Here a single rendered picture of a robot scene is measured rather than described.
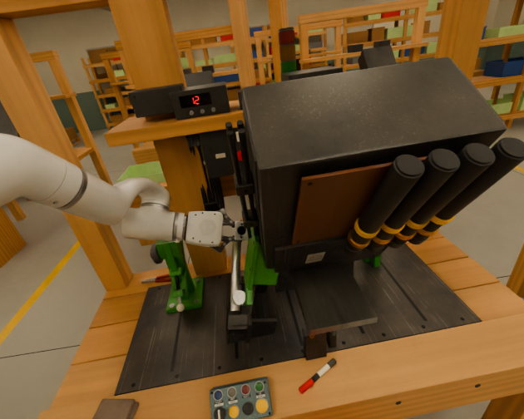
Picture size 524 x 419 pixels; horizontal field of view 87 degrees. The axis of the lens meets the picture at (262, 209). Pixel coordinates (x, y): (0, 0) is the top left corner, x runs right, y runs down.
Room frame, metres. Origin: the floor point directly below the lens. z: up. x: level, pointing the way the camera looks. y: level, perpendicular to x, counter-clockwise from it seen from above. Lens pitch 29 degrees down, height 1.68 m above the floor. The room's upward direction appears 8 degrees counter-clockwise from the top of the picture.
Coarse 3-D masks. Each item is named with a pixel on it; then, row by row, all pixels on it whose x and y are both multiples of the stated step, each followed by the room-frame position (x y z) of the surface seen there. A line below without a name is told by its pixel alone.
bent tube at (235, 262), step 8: (240, 224) 0.69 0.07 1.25; (240, 232) 0.75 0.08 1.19; (232, 248) 0.75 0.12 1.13; (240, 248) 0.74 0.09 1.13; (232, 256) 0.73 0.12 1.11; (232, 264) 0.71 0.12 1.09; (232, 272) 0.69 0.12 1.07; (232, 280) 0.67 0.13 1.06; (232, 288) 0.65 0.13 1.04; (232, 304) 0.62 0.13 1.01
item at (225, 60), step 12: (228, 36) 7.54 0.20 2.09; (252, 36) 7.55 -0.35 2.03; (192, 48) 7.44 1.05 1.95; (204, 48) 7.49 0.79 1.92; (264, 48) 7.95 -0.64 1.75; (180, 60) 7.52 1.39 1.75; (204, 60) 7.52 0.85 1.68; (216, 60) 7.51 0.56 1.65; (228, 60) 7.53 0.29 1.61; (264, 60) 7.47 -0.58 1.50; (264, 72) 7.58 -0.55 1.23; (228, 84) 7.45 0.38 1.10; (228, 96) 7.57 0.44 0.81
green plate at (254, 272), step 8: (248, 240) 0.68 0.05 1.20; (256, 240) 0.57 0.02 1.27; (248, 248) 0.66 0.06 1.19; (256, 248) 0.57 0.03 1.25; (248, 256) 0.64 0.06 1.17; (256, 256) 0.57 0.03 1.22; (248, 264) 0.62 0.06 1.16; (256, 264) 0.58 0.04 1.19; (264, 264) 0.58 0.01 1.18; (248, 272) 0.60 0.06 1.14; (256, 272) 0.58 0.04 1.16; (264, 272) 0.58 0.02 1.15; (272, 272) 0.58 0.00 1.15; (248, 280) 0.58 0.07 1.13; (256, 280) 0.58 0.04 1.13; (264, 280) 0.58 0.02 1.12; (272, 280) 0.58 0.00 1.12; (248, 288) 0.57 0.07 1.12
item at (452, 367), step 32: (512, 320) 0.50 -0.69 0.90; (352, 352) 0.48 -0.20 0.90; (384, 352) 0.46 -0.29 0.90; (416, 352) 0.45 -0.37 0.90; (448, 352) 0.44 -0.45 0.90; (480, 352) 0.43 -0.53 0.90; (512, 352) 0.41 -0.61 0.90; (192, 384) 0.45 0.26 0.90; (224, 384) 0.44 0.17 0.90; (288, 384) 0.42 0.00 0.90; (320, 384) 0.40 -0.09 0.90; (352, 384) 0.39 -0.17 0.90; (384, 384) 0.38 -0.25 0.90; (416, 384) 0.37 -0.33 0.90; (448, 384) 0.36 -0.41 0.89; (480, 384) 0.37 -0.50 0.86; (512, 384) 0.38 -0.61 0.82; (64, 416) 0.42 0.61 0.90; (160, 416) 0.38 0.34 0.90; (192, 416) 0.37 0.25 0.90; (288, 416) 0.34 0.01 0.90; (320, 416) 0.35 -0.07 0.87; (352, 416) 0.35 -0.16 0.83; (384, 416) 0.36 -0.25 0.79
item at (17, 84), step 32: (128, 0) 0.93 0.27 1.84; (160, 0) 0.94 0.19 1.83; (448, 0) 1.05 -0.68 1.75; (480, 0) 0.99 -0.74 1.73; (0, 32) 0.92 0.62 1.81; (128, 32) 0.93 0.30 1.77; (160, 32) 0.94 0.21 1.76; (448, 32) 1.03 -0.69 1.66; (480, 32) 0.99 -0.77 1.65; (0, 64) 0.91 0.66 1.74; (32, 64) 0.99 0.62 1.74; (128, 64) 0.93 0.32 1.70; (160, 64) 0.93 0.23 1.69; (0, 96) 0.91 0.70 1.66; (32, 96) 0.92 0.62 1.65; (32, 128) 0.91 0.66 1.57; (160, 160) 0.93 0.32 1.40; (192, 160) 0.93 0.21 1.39; (192, 192) 0.93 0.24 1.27; (96, 224) 0.92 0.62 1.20; (96, 256) 0.91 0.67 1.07; (192, 256) 0.93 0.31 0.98; (224, 256) 0.94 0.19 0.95
